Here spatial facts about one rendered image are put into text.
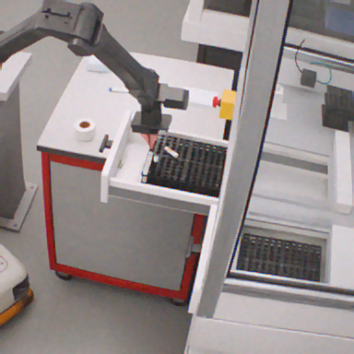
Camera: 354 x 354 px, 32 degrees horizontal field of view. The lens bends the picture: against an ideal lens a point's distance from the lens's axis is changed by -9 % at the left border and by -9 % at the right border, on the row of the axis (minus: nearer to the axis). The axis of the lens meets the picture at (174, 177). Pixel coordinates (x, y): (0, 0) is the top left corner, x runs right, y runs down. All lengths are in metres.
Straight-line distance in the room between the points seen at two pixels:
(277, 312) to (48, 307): 1.36
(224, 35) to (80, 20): 1.25
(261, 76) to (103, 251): 1.51
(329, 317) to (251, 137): 0.53
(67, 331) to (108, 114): 0.87
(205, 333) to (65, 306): 1.16
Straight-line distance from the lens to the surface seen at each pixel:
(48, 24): 1.34
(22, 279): 2.39
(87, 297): 2.63
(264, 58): 0.99
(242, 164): 1.12
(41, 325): 2.55
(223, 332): 1.51
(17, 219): 2.89
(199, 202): 1.79
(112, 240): 2.35
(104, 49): 1.43
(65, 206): 2.29
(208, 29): 2.52
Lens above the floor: 2.15
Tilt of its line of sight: 44 degrees down
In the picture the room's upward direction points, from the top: 8 degrees clockwise
